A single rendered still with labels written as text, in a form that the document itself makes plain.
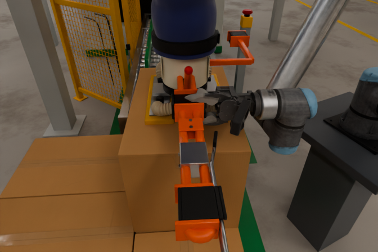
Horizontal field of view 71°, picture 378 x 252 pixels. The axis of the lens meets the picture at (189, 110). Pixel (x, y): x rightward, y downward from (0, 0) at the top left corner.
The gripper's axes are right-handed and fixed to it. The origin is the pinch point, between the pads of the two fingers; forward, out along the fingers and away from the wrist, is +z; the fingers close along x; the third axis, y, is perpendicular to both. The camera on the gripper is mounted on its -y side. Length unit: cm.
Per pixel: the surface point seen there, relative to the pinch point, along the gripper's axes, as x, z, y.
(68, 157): -54, 57, 39
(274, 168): -106, -71, 74
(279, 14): -64, -164, 346
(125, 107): -48, 33, 76
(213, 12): 21.0, -8.9, 22.4
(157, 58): -55, 16, 166
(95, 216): -53, 36, 5
